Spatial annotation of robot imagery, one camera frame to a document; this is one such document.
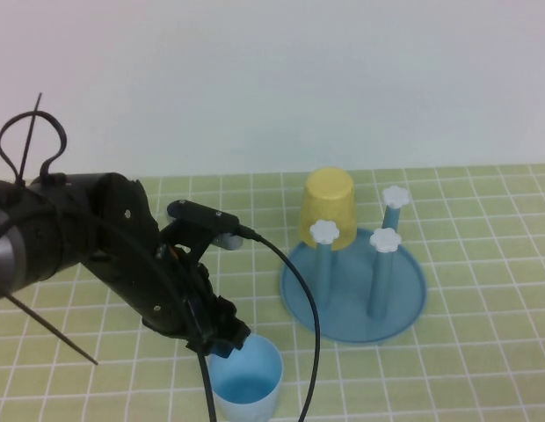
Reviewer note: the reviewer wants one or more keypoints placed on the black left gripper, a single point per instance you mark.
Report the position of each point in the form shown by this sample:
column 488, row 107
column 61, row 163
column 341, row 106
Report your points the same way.
column 136, row 264

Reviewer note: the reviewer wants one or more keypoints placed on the light blue plastic cup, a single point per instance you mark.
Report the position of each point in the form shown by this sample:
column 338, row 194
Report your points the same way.
column 250, row 387

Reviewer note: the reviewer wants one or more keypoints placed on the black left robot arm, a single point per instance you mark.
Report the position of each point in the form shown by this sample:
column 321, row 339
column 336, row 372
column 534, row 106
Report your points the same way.
column 57, row 237

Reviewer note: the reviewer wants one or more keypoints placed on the blue cup stand white caps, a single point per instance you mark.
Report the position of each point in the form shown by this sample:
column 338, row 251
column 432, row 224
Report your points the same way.
column 356, row 307

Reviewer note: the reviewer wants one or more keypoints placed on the yellow plastic cup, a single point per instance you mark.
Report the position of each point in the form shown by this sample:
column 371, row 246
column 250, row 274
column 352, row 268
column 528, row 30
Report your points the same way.
column 327, row 198

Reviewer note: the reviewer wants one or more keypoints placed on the black zip tie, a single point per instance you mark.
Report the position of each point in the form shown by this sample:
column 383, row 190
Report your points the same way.
column 31, row 132
column 53, row 330

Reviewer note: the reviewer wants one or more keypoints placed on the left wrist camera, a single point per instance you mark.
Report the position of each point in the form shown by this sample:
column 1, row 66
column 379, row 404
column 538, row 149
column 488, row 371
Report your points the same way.
column 202, row 215

